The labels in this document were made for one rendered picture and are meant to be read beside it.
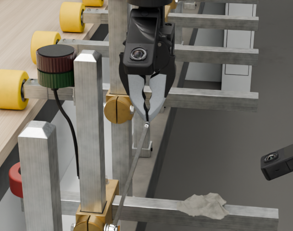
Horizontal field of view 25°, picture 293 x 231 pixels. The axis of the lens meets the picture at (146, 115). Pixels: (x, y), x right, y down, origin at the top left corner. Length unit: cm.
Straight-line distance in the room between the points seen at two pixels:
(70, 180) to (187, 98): 49
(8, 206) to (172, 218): 35
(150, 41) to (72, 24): 82
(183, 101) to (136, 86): 24
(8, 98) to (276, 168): 57
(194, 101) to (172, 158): 175
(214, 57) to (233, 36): 211
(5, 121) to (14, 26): 61
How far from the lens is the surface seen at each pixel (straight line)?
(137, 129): 157
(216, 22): 176
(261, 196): 279
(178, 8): 223
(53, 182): 79
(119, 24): 121
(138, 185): 148
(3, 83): 135
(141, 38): 100
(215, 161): 302
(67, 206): 115
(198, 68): 384
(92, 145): 103
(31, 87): 135
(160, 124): 175
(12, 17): 200
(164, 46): 103
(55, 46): 101
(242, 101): 129
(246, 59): 152
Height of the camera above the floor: 147
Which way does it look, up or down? 25 degrees down
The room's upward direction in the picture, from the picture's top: straight up
